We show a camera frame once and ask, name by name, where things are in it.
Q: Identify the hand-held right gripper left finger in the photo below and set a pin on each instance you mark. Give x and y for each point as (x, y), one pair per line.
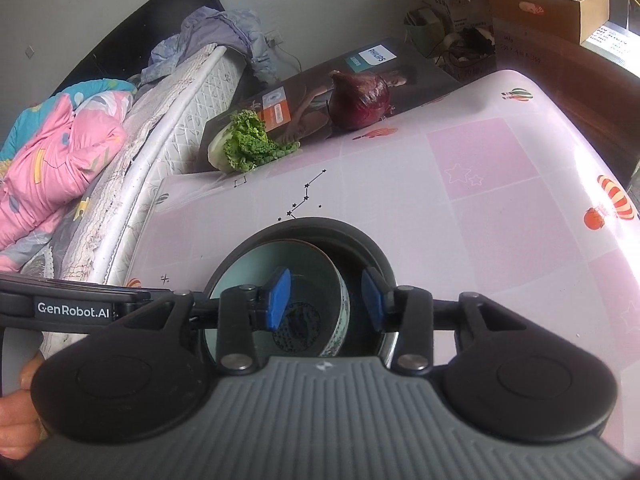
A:
(276, 300)

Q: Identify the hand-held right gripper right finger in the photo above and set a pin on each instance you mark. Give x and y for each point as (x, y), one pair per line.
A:
(372, 305)

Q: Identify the teal ceramic bowl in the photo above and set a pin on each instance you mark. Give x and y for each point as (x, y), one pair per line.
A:
(310, 280)

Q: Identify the steel bowl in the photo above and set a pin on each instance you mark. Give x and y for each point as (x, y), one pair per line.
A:
(350, 245)

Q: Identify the person's left hand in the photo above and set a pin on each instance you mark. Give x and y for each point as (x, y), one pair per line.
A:
(17, 420)

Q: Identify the pink pillow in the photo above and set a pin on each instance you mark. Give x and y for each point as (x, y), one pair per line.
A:
(50, 160)

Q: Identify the napa cabbage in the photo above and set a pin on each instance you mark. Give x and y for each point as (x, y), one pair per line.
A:
(245, 140)

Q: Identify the flat printed cardboard box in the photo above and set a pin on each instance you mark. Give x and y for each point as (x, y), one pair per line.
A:
(300, 102)

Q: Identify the white quilted mattress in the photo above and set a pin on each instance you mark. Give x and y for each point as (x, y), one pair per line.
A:
(190, 110)

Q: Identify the pile of household clutter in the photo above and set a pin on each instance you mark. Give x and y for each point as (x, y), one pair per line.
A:
(465, 55)

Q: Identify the black headboard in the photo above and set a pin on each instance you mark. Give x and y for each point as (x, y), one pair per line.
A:
(125, 35)

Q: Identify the blue-grey clothing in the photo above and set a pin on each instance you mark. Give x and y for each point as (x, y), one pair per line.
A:
(220, 30)

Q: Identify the open brown cardboard box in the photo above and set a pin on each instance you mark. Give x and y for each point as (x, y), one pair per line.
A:
(550, 15)

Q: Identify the white paper label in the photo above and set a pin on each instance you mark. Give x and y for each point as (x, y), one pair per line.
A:
(615, 40)

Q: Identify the white wall socket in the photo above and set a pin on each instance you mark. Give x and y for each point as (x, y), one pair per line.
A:
(273, 37)

